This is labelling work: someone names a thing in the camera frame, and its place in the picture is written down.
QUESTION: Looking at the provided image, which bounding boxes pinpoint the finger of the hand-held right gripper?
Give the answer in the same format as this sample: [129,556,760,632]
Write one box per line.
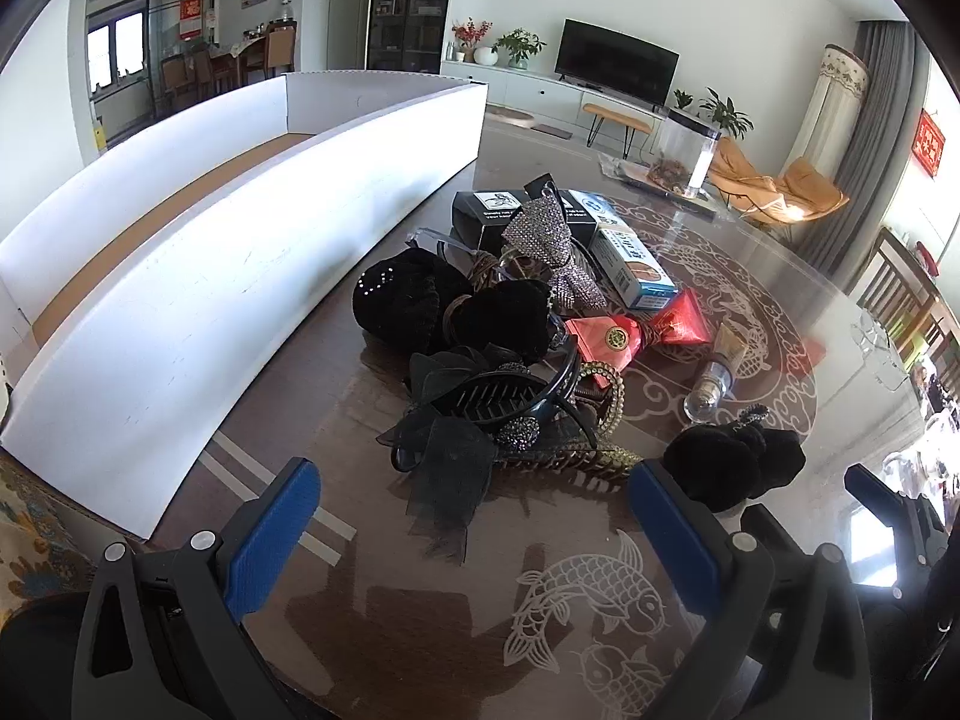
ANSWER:
[742,504,809,560]
[846,463,927,541]

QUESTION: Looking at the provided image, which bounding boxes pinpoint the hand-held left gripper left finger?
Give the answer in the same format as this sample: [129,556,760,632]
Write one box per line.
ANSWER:
[71,457,323,720]

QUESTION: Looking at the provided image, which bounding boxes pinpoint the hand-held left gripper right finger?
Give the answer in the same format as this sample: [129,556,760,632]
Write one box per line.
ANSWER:
[628,459,875,720]

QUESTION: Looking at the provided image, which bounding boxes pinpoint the red candy packet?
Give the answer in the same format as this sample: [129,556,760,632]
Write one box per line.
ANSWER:
[564,289,713,372]

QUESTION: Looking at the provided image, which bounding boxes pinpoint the blue and white medicine box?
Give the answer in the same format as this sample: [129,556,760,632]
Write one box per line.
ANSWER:
[581,193,680,310]

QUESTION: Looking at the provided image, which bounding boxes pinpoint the long white cardboard box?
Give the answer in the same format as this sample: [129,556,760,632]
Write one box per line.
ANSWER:
[0,69,488,541]

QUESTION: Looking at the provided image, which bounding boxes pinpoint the black box with white labels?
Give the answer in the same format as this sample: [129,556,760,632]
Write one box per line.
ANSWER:
[451,189,599,252]

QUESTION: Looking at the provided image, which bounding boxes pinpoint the brown patterned desktop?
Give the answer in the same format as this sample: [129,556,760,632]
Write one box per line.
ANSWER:
[142,101,938,720]

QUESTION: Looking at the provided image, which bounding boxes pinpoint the black pom-pom scrunchie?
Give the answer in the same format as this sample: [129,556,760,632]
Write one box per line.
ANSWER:
[661,405,807,515]

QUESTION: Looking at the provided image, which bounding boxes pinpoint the gold beaded hair comb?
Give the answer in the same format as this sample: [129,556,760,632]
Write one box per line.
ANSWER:
[499,441,646,482]

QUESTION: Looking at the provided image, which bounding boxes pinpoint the clear rimless eyeglasses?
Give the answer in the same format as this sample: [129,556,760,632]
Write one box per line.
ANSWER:
[851,311,912,391]

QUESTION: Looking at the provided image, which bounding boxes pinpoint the gold rhinestone hair clip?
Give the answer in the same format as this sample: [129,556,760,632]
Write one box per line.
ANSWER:
[574,361,627,436]

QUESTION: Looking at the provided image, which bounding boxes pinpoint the gold cosmetic tube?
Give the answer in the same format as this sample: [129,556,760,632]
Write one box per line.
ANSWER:
[684,321,758,422]

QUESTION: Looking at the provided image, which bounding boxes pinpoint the black mesh bow hair clip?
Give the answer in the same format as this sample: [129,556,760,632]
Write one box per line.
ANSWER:
[379,345,541,563]

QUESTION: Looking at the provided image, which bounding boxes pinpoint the wooden chair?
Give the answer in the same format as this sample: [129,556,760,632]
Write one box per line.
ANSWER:
[855,229,960,383]

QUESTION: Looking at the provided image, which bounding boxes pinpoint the black claw hair clip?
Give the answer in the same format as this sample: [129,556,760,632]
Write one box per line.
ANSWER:
[457,364,582,428]

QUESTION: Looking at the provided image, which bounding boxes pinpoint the floral patterned cloth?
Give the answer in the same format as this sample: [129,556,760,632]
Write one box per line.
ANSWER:
[0,450,98,601]

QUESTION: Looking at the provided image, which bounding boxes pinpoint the plain black velvet scrunchie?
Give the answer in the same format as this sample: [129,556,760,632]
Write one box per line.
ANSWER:
[442,279,560,365]

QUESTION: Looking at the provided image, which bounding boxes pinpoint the orange lounge chair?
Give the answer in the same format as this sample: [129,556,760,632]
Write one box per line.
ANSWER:
[705,136,852,230]

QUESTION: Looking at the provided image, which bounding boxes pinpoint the rhinestone bow hair clip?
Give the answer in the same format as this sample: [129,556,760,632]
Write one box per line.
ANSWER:
[501,176,608,312]

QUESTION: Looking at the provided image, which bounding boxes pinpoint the grey curtain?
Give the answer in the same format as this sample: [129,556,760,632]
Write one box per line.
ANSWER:
[795,19,935,293]

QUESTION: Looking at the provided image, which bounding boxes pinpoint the covered standing air conditioner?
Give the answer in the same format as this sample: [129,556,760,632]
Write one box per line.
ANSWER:
[784,43,871,181]

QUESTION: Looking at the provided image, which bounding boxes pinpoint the glass terrarium jar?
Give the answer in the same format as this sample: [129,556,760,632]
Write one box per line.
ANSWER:
[656,106,722,194]

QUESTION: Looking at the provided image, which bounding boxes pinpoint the tall green potted plant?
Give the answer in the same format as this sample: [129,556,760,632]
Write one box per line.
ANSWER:
[697,88,753,140]

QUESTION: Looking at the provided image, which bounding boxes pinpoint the wooden bench with metal legs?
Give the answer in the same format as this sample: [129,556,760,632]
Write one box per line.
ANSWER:
[583,103,657,158]

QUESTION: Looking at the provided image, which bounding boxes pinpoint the white television cabinet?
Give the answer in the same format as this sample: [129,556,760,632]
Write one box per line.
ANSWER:
[441,60,668,143]

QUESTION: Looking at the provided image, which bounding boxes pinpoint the dining table with chairs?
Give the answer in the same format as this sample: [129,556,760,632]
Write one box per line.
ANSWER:
[161,22,297,102]

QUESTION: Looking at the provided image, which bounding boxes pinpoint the black television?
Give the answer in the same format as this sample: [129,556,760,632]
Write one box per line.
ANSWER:
[556,18,680,104]

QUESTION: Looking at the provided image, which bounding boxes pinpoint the green leafy potted plant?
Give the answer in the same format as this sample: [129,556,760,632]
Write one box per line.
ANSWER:
[491,28,547,70]

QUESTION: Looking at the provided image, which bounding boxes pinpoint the red flower arrangement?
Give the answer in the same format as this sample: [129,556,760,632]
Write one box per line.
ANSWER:
[451,17,492,63]

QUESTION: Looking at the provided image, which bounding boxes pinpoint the dark glass display cabinet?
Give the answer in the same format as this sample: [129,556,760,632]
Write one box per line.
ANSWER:
[366,0,458,76]

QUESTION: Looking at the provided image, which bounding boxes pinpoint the red wall hanging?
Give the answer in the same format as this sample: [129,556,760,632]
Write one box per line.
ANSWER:
[913,109,947,179]

